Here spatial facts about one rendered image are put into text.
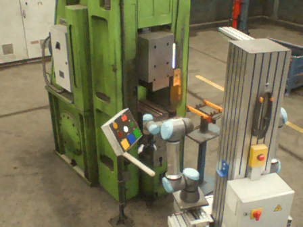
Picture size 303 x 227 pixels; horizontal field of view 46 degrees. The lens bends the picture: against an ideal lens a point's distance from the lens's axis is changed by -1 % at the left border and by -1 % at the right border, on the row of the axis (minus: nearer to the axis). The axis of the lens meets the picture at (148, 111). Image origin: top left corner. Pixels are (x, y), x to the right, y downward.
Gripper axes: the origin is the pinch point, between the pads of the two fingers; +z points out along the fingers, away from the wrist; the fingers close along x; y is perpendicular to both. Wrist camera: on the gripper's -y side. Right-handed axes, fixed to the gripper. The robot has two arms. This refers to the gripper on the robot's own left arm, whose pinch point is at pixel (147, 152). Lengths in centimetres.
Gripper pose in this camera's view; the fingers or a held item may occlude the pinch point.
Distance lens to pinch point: 302.4
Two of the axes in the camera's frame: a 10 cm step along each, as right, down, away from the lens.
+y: 2.5, 4.3, -8.7
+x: 9.7, -1.1, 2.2
